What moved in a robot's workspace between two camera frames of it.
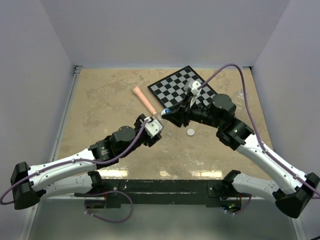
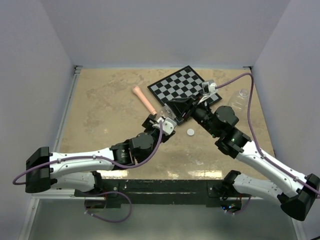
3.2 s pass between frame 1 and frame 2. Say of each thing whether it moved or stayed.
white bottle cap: stayed
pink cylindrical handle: stayed
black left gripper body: moved
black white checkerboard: stayed
